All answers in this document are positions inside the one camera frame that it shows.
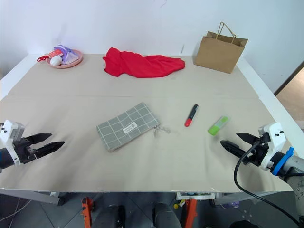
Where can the grey checked fabric pouch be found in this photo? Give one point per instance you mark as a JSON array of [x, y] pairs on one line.
[[123, 126]]

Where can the purple toy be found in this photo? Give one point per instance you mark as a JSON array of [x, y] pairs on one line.
[[62, 49]]

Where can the dark rounded shape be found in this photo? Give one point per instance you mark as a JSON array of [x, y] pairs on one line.
[[166, 216]]

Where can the grey table frame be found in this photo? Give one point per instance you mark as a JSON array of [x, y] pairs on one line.
[[35, 196]]

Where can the lilac packet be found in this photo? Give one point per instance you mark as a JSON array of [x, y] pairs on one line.
[[71, 57]]

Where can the beige table cover sheet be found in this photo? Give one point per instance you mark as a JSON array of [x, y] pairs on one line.
[[142, 171], [71, 83]]

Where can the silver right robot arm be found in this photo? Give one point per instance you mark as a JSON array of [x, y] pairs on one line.
[[297, 166]]

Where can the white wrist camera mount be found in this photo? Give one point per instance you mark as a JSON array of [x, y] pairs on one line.
[[275, 137], [7, 133]]

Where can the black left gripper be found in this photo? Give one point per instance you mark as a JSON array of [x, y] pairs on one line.
[[23, 152]]

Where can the orange stand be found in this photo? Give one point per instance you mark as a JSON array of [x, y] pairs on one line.
[[190, 213], [86, 213]]

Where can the small yellow object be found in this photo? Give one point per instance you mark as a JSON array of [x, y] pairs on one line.
[[181, 203]]

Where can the pink plate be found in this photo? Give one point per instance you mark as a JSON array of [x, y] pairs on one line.
[[65, 66]]

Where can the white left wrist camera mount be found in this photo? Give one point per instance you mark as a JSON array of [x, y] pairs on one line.
[[7, 133]]

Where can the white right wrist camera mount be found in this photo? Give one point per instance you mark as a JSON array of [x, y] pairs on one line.
[[275, 137]]

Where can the red scissors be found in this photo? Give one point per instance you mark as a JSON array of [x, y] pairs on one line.
[[42, 58]]

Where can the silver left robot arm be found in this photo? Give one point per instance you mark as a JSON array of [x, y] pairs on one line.
[[3, 159]]

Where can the red and black marker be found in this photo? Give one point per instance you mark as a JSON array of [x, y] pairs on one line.
[[191, 116]]

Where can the white ball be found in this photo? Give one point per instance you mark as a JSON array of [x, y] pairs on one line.
[[55, 61]]

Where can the thin dried twig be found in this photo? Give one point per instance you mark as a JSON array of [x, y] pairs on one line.
[[182, 51]]

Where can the green highlighter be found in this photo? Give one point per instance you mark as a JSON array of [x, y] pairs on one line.
[[217, 126]]

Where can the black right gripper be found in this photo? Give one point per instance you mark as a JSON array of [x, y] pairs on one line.
[[257, 154]]

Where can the brown paper bag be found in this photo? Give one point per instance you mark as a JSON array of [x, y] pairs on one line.
[[218, 54]]

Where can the white box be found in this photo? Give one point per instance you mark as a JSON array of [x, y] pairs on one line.
[[202, 196]]

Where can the red cloth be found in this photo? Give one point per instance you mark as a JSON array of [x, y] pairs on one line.
[[142, 66]]

